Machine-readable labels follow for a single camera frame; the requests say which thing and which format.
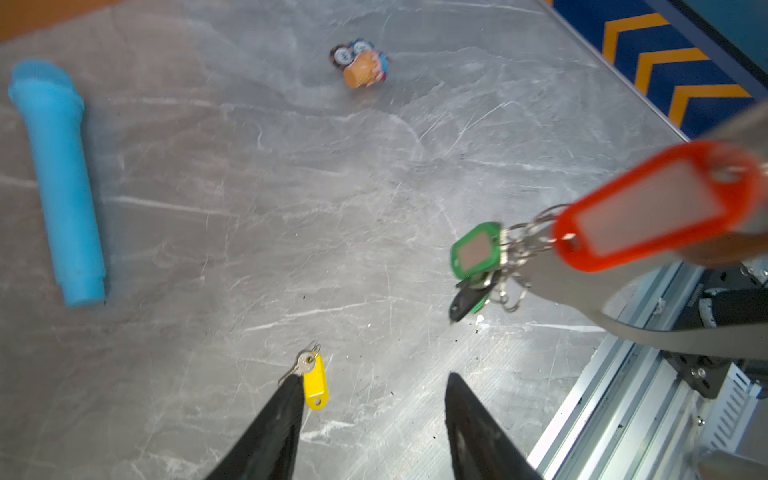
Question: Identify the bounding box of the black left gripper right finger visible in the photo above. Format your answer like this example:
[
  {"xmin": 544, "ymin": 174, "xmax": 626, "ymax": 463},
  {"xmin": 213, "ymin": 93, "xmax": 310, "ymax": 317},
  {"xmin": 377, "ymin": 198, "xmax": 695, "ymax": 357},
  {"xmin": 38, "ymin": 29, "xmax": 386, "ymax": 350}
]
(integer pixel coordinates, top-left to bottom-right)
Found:
[{"xmin": 445, "ymin": 372, "xmax": 542, "ymax": 480}]

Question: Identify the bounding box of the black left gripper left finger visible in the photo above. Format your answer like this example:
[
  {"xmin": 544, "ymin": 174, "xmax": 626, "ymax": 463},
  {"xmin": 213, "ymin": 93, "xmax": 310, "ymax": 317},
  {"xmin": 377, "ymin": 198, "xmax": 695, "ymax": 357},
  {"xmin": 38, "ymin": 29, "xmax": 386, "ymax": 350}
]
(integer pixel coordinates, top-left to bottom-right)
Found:
[{"xmin": 206, "ymin": 375, "xmax": 305, "ymax": 480}]

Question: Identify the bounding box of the yellow tagged key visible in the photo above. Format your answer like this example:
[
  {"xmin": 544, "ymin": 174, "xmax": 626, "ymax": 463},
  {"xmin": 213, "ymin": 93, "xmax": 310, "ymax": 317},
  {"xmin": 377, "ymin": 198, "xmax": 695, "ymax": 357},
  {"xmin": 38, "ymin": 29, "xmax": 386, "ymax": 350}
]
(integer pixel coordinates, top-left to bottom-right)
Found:
[{"xmin": 278, "ymin": 342, "xmax": 329, "ymax": 411}]

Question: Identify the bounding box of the green tagged key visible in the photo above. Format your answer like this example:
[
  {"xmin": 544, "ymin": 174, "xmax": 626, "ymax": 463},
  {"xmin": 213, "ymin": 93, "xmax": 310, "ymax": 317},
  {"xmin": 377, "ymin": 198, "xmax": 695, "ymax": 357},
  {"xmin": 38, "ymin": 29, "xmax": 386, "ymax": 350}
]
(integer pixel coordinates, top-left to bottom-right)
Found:
[{"xmin": 450, "ymin": 222, "xmax": 506, "ymax": 280}]

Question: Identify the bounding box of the red tagged key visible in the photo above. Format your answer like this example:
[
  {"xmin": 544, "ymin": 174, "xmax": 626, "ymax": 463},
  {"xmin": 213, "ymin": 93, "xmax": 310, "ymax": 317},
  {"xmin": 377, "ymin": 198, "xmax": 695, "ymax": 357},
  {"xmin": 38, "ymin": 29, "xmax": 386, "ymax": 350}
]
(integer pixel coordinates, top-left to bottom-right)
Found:
[{"xmin": 552, "ymin": 141, "xmax": 767, "ymax": 273}]

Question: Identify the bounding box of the keyring with coloured keys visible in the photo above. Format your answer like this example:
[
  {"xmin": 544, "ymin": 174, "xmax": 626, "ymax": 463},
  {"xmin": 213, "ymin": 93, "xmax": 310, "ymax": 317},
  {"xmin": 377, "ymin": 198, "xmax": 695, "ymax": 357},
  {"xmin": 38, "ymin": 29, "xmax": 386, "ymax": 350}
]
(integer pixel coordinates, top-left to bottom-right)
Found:
[{"xmin": 449, "ymin": 103, "xmax": 767, "ymax": 360}]

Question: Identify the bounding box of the small colourful toy figure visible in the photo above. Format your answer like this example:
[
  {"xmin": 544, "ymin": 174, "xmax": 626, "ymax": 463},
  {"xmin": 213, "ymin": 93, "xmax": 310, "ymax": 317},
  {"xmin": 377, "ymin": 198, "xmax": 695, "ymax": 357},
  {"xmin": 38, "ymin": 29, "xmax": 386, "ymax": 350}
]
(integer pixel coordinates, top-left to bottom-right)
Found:
[{"xmin": 329, "ymin": 38, "xmax": 390, "ymax": 89}]

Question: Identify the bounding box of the light blue plastic tube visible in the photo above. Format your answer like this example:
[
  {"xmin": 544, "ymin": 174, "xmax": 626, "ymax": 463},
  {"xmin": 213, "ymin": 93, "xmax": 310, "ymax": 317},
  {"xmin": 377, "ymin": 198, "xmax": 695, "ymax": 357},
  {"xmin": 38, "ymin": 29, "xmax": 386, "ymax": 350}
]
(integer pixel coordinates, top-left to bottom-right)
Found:
[{"xmin": 8, "ymin": 60, "xmax": 106, "ymax": 308}]

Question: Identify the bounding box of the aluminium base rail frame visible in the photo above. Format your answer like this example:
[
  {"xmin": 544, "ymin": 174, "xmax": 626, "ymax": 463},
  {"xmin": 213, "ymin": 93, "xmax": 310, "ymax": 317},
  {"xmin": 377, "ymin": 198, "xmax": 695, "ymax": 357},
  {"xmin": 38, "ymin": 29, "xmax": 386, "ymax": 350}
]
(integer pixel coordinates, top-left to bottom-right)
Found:
[{"xmin": 528, "ymin": 259, "xmax": 767, "ymax": 479}]

